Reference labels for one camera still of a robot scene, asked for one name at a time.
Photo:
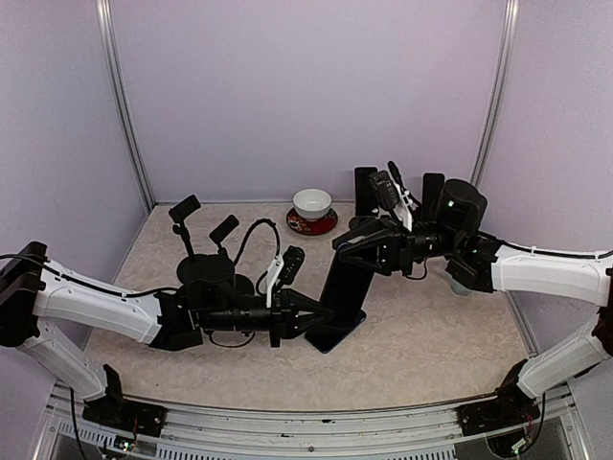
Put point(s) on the tall black phone stand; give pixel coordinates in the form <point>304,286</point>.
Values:
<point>225,235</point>
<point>189,235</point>

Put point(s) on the left aluminium corner post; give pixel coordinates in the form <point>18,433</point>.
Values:
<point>113,65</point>

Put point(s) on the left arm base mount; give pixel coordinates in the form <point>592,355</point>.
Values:
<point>127,415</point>

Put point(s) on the black phone blue edge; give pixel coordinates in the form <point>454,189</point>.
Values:
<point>327,337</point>

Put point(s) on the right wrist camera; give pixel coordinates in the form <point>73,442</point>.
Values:
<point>392,196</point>

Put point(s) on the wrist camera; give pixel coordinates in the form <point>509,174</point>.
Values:
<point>392,196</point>
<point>283,271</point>

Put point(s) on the light blue mug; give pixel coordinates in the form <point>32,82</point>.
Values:
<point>460,289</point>

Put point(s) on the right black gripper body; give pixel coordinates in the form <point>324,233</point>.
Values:
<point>404,251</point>

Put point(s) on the right aluminium corner post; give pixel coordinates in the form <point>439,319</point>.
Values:
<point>496,98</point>

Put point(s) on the red patterned saucer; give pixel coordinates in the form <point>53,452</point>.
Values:
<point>318,227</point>

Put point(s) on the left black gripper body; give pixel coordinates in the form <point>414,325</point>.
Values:
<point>226,319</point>

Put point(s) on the black phone white edge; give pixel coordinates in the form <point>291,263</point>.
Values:
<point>344,292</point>

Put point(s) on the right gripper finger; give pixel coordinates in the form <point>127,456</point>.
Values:
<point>365,228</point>
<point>373,258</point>

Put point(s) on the aluminium front rail frame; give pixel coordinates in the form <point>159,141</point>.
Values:
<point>190,431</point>

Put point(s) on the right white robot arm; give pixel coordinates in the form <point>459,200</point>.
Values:
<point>445,223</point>

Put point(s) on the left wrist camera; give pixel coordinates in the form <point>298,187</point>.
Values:
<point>283,271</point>

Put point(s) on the white ceramic bowl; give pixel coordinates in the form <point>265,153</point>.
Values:
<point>312,204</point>

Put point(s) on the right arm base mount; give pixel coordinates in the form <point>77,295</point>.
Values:
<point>501,412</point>

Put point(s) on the aluminium corner post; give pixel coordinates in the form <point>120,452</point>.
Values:
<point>496,98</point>
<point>113,65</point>

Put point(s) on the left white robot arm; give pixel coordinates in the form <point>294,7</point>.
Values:
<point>36,290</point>

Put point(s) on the tall black phone stand front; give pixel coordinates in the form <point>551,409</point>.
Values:
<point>225,235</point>

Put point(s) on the tall black phone stand rear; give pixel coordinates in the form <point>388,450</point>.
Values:
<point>189,235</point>

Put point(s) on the small round-base phone stand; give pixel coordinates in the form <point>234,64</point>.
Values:
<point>357,221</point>

